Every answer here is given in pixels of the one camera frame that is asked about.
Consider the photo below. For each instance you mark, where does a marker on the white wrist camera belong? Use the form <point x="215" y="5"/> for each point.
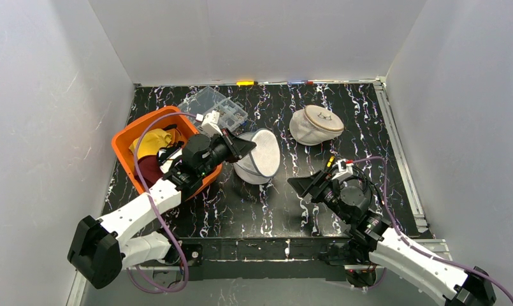
<point x="344" y="169"/>
<point x="209" y="123"/>

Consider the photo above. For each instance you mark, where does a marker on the white mesh bag beige trim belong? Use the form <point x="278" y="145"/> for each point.
<point x="314" y="124"/>

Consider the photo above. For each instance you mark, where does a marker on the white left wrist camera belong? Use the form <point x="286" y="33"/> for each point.
<point x="209" y="123"/>

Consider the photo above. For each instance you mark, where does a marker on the clear plastic screw box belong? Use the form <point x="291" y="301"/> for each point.
<point x="231" y="115"/>

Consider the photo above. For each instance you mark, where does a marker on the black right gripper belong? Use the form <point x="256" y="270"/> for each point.
<point x="317" y="186"/>

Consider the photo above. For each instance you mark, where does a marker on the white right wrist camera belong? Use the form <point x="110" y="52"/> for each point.
<point x="344" y="169"/>

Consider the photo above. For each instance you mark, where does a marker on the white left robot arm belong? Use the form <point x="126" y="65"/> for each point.
<point x="101" y="248"/>

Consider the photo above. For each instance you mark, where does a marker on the yellow marker on wall edge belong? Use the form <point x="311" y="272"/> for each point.
<point x="246" y="83"/>

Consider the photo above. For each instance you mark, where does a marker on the orange plastic basin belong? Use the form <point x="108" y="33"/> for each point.
<point x="158" y="119"/>

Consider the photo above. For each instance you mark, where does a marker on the maroon bra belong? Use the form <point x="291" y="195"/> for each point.
<point x="150" y="170"/>

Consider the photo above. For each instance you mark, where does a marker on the black yellow screwdriver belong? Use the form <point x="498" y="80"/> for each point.
<point x="329" y="163"/>

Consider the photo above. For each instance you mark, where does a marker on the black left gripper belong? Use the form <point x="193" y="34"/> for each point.
<point x="229" y="144"/>

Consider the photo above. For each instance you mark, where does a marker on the yellow cloth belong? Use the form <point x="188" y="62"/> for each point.
<point x="154" y="140"/>

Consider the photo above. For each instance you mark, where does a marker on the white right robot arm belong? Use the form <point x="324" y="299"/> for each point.
<point x="375" y="240"/>

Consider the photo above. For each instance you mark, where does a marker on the white mesh bag blue trim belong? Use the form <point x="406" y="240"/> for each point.
<point x="261" y="164"/>

